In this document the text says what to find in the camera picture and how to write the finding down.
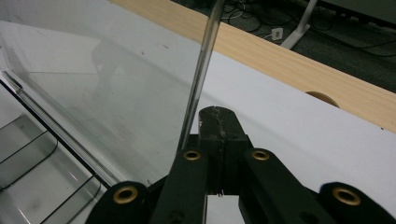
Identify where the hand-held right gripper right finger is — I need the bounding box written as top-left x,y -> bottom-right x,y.
221,106 -> 254,196

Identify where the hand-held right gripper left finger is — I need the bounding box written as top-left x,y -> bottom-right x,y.
198,105 -> 224,196

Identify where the clear plastic compartment box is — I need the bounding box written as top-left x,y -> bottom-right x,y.
0,0 -> 227,224

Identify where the white board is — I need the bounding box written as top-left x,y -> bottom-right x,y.
0,0 -> 396,224

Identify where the wooden table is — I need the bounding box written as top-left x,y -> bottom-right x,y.
107,0 -> 396,134

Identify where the white power adapter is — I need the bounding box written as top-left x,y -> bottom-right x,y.
270,27 -> 285,41

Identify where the white floor cable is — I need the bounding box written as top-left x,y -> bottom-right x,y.
221,7 -> 275,40

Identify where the white desk frame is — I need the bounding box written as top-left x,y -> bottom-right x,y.
279,0 -> 396,50

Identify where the tangle of black floor cables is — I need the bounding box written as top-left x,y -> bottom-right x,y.
214,0 -> 396,59

